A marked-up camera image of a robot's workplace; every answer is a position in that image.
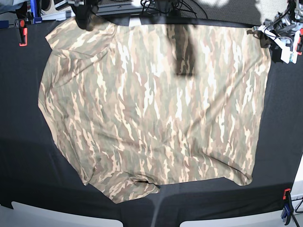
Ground orange clamp top right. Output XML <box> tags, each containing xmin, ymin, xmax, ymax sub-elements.
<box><xmin>293</xmin><ymin>28</ymin><xmax>303</xmax><ymax>55</ymax></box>

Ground white tape patch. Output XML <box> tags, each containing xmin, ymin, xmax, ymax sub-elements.
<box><xmin>128</xmin><ymin>17</ymin><xmax>141</xmax><ymax>27</ymax></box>

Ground orange clamp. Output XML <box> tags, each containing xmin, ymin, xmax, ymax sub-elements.
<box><xmin>18</xmin><ymin>19</ymin><xmax>27</xmax><ymax>47</ymax></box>
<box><xmin>293</xmin><ymin>28</ymin><xmax>303</xmax><ymax>55</ymax></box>
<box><xmin>281</xmin><ymin>188</ymin><xmax>294</xmax><ymax>226</ymax></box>

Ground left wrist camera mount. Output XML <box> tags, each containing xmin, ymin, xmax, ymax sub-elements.
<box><xmin>252</xmin><ymin>19</ymin><xmax>303</xmax><ymax>64</ymax></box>

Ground orange clamp top left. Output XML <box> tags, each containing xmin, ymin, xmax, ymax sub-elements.
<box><xmin>18</xmin><ymin>19</ymin><xmax>27</xmax><ymax>47</ymax></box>

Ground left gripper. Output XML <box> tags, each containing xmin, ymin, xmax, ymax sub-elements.
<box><xmin>258</xmin><ymin>32</ymin><xmax>283</xmax><ymax>63</ymax></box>

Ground blue clamp top left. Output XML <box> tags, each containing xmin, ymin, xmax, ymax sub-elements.
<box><xmin>30</xmin><ymin>0</ymin><xmax>42</xmax><ymax>24</ymax></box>

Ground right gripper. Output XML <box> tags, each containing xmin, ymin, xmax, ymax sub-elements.
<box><xmin>71</xmin><ymin>0</ymin><xmax>99</xmax><ymax>31</ymax></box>

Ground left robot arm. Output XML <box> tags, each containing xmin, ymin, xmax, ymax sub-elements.
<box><xmin>254</xmin><ymin>0</ymin><xmax>303</xmax><ymax>64</ymax></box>

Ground orange clamp bottom right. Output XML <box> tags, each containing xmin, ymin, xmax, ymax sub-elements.
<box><xmin>281</xmin><ymin>188</ymin><xmax>294</xmax><ymax>226</ymax></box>

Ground camouflage t-shirt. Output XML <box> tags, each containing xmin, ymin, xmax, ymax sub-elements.
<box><xmin>38</xmin><ymin>17</ymin><xmax>271</xmax><ymax>203</ymax></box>

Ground black cables on desk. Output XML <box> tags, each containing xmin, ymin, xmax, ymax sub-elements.
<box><xmin>139</xmin><ymin>0</ymin><xmax>209</xmax><ymax>19</ymax></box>

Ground black table cloth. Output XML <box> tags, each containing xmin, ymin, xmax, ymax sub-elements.
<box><xmin>0</xmin><ymin>21</ymin><xmax>303</xmax><ymax>227</ymax></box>

